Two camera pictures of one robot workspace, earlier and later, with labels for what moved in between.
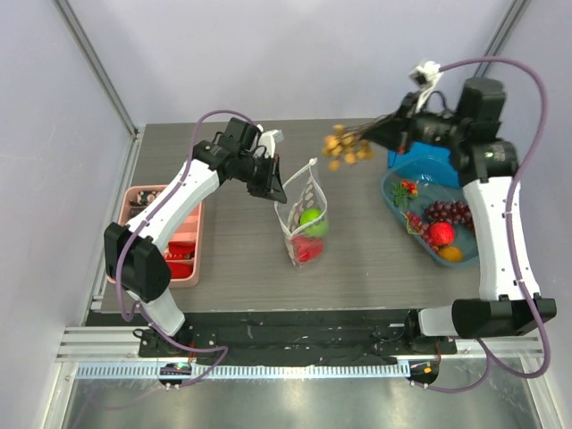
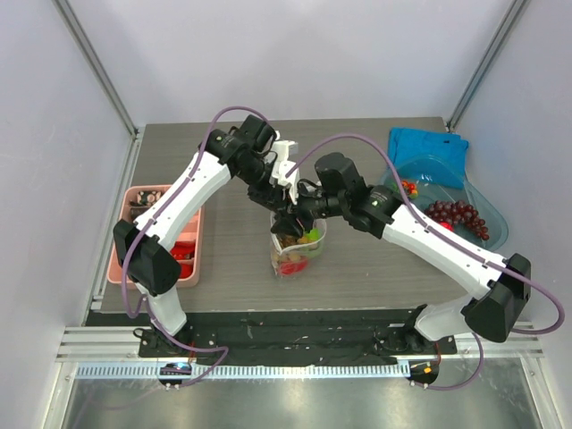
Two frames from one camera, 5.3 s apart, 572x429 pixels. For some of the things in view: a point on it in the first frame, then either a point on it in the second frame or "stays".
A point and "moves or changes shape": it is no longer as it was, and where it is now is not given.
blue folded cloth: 427,163 stays
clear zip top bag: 305,216 moves or changes shape
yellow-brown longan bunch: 349,143 to 290,240
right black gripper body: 407,123 to 299,213
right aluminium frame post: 505,32 stays
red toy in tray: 180,270 stays
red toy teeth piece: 180,250 stays
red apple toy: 307,248 to 293,266
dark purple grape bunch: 456,213 stays
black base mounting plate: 296,338 stays
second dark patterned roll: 134,211 stays
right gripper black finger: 393,132 to 289,223
